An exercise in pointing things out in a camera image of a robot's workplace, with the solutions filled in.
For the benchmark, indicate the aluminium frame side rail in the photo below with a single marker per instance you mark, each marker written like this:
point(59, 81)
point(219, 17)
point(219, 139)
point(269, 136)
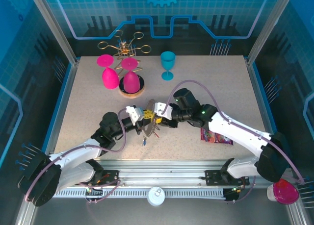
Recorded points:
point(261, 100)
point(63, 100)

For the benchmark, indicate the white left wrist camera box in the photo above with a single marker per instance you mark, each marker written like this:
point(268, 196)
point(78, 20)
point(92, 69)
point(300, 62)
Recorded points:
point(135, 113)

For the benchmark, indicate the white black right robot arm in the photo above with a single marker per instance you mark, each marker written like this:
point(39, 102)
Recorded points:
point(233, 129)

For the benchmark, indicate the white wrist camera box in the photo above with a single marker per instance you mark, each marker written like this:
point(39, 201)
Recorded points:
point(135, 113)
point(162, 108)

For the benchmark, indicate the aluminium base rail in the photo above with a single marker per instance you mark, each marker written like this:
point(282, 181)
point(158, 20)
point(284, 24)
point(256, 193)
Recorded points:
point(159, 176)

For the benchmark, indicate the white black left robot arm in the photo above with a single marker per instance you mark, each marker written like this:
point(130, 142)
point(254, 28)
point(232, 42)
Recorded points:
point(76, 155)

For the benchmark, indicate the round cork rack base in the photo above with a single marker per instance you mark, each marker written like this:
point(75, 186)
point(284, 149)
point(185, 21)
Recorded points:
point(132, 94)

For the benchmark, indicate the teal plastic wine glass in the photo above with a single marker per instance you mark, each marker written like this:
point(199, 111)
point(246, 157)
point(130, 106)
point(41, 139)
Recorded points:
point(168, 59)

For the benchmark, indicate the small white cup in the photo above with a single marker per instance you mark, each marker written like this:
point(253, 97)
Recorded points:
point(270, 194)

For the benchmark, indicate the aluminium frame post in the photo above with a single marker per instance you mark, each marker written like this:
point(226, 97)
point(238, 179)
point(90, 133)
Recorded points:
point(267, 26)
point(56, 26)

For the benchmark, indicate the large grey keyring plate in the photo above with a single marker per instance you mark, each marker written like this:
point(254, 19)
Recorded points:
point(151, 103)

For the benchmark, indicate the pink plastic wine glass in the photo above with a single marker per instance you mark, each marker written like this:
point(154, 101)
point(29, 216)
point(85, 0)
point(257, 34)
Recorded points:
point(109, 79)
point(130, 81)

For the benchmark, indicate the pink plastic cup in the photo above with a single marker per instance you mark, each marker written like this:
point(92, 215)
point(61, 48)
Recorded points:
point(285, 193)

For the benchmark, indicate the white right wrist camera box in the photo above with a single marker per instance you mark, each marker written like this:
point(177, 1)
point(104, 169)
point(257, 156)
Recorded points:
point(162, 108)

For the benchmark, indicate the blue key tag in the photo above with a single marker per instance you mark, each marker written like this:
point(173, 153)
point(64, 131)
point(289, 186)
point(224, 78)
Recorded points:
point(144, 141)

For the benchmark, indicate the colourful candy packet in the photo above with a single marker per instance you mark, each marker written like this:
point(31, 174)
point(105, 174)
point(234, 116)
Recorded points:
point(216, 136)

